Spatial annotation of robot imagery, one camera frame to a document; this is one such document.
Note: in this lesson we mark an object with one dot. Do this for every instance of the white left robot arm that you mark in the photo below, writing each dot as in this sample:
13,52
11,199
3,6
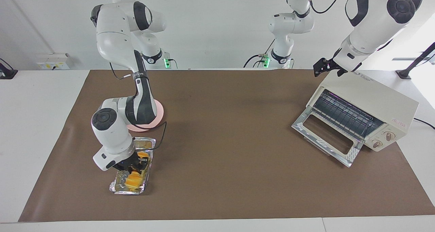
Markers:
373,18

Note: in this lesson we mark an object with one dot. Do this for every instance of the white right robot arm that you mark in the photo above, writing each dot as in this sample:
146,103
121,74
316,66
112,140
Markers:
112,38

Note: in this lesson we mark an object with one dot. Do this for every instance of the silver aluminium foil tray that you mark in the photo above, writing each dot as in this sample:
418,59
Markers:
146,143

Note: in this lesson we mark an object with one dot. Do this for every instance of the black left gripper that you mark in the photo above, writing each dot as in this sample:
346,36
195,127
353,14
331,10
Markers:
336,64

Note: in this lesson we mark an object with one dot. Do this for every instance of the brown table mat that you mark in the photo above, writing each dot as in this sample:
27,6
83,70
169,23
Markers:
255,191

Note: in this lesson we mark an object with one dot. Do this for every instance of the cream white toaster oven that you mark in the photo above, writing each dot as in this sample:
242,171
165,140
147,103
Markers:
370,96

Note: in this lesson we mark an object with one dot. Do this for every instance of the pink round plate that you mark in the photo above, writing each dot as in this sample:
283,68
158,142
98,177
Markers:
158,118

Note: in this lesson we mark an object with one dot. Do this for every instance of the glass oven door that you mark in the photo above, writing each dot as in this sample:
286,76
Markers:
353,154

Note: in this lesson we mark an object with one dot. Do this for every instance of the small cream oven knob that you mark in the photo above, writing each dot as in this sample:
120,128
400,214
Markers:
376,144

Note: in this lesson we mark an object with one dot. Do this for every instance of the black camera stand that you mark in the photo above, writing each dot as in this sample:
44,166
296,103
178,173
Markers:
416,62

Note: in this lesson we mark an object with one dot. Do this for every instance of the large cream oven knob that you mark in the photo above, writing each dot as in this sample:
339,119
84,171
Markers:
389,136

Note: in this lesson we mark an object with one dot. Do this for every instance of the white wall socket box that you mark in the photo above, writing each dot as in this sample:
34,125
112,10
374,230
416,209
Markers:
52,60

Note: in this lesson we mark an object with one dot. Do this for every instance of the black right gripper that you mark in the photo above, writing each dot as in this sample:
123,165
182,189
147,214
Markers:
128,164

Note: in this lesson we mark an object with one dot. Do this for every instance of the yellow sliced bread loaf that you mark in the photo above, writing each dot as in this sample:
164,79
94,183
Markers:
134,181

